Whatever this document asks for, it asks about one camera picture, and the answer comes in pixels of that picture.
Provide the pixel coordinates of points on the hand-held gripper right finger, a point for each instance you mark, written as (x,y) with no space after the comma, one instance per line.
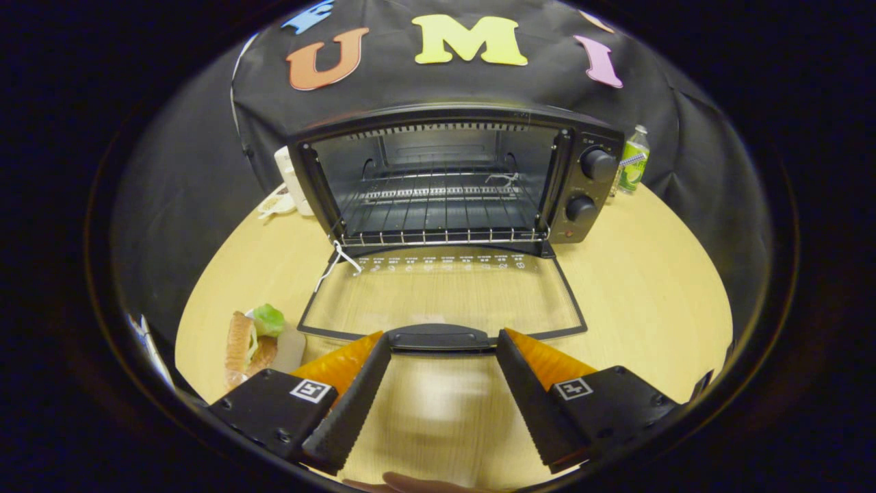
(537,411)

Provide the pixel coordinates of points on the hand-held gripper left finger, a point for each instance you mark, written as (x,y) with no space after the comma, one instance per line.
(349,411)

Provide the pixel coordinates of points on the lettuce sandwich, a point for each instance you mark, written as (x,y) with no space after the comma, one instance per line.
(239,342)

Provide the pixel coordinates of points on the black toaster oven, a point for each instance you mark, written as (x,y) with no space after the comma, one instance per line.
(445,115)

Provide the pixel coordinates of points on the white slot toaster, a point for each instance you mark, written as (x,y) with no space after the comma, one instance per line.
(291,178)

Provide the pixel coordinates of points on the small white snack dish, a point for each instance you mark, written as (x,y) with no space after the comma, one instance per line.
(277,202)

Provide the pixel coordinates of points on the green drink bottle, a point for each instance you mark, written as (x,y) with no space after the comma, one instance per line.
(633,178)

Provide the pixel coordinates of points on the striped straw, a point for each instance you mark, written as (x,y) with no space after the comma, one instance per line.
(633,160)

